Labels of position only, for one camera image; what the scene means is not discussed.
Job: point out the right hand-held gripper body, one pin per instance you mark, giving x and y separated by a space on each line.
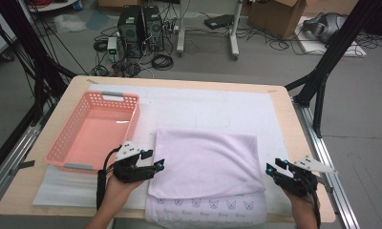
297 184

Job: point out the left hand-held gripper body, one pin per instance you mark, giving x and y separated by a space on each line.
130 171

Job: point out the pink plastic basket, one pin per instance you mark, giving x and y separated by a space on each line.
96 136

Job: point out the lilac printed towel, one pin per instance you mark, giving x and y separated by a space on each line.
208 165

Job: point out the person's right hand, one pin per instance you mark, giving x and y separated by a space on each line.
303 206

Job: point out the person's left hand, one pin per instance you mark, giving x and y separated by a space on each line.
119 194

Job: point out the white grid mat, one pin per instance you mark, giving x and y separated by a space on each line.
211 108

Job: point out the small white power box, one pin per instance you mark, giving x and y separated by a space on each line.
112 44

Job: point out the white metal stand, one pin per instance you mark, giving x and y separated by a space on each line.
180 38

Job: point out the black computer tower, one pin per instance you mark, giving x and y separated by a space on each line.
130 31
154 28

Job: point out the white floor board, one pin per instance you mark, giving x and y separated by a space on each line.
354 51

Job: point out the blue-grey floor sheet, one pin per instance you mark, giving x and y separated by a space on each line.
96 20

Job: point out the grey rounded device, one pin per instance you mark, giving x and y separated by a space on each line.
326 27

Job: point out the brown cardboard box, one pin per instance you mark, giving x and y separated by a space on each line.
332 4
275 19
116 3

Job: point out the black flat device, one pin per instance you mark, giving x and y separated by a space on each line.
218 21

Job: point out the crumpled clear plastic bag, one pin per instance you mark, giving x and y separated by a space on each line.
69 24

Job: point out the round white table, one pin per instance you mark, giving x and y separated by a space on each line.
52 6

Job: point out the grey metal bracket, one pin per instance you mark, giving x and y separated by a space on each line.
20 166
327 186

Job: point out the aluminium rail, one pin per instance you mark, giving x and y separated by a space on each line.
343 206
14 149

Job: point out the black metal frame stand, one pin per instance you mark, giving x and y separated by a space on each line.
36 63
332 54

